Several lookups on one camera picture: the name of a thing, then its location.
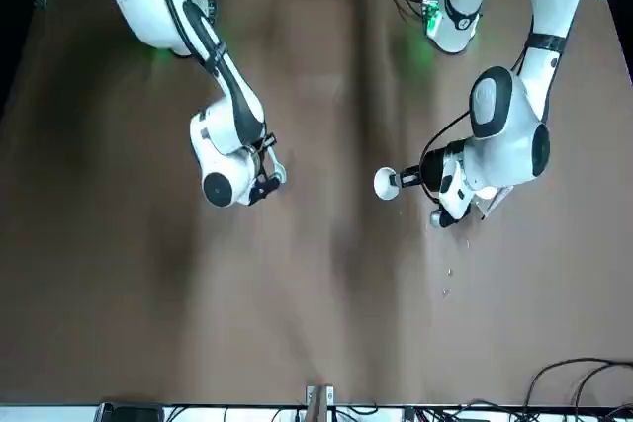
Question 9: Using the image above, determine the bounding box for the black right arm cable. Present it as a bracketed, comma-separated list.
[155, 0, 233, 92]

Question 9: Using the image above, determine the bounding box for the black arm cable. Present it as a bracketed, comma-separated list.
[155, 0, 233, 92]
[418, 108, 474, 206]

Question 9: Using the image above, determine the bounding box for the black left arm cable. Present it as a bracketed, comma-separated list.
[418, 108, 474, 206]

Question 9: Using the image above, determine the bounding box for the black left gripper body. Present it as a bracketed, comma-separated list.
[418, 148, 447, 193]

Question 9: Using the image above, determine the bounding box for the black desk cable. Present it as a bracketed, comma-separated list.
[522, 356, 633, 422]

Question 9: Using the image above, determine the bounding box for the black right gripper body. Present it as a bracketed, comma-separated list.
[248, 141, 269, 197]

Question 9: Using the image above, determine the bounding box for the small pale plastic spoon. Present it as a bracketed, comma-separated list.
[268, 150, 289, 185]

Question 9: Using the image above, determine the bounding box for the small white crucible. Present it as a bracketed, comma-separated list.
[373, 166, 400, 201]

